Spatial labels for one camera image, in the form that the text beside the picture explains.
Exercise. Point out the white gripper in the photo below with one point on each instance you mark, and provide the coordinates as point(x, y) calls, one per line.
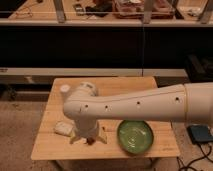
point(87, 128)

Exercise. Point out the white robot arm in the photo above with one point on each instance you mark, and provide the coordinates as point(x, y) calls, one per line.
point(190, 103)

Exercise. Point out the white plastic cup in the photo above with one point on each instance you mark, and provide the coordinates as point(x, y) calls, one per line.
point(65, 90)

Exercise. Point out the red pepper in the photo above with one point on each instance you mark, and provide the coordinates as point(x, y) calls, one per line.
point(90, 141)

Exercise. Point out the wooden table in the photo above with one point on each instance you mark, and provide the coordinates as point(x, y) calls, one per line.
point(50, 146)

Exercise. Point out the black device on shelf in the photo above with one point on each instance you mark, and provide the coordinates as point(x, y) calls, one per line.
point(79, 9)

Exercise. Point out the blue box on floor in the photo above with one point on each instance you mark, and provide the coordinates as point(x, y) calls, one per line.
point(199, 134)

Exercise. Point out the clear tray on shelf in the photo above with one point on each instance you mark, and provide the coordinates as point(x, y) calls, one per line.
point(136, 8)

